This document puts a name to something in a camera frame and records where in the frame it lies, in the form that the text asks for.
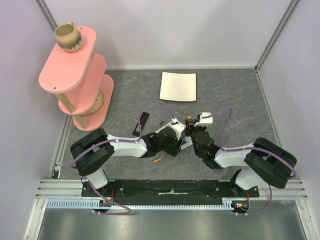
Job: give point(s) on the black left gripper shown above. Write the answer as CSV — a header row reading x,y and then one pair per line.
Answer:
x,y
176,147

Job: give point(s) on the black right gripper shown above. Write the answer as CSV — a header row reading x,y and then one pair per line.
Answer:
x,y
193,125

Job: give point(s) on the black remote control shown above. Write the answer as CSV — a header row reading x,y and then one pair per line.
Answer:
x,y
140,124

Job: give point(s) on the white remote control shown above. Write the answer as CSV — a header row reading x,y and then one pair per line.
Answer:
x,y
164,126

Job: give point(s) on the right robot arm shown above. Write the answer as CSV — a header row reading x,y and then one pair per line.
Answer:
x,y
264,162

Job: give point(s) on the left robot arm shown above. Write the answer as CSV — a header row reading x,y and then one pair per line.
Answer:
x,y
92,151

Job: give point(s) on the white square plate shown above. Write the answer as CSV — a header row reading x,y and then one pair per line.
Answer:
x,y
178,87

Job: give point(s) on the beige cup on lower shelf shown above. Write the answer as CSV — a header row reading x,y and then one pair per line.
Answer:
x,y
99,101

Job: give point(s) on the pink three tier shelf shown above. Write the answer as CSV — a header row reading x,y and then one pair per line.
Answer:
x,y
75,79

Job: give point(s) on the beige ceramic mug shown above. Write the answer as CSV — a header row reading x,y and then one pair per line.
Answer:
x,y
68,37

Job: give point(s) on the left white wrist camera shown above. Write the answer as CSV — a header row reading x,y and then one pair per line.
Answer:
x,y
178,127

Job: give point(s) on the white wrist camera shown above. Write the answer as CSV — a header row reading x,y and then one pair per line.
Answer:
x,y
178,127
204,119

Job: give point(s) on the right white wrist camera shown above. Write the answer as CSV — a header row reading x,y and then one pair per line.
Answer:
x,y
204,119

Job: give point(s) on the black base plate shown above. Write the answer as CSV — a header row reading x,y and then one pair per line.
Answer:
x,y
170,191

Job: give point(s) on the light blue cable duct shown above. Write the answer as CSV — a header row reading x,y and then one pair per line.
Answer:
x,y
97,204

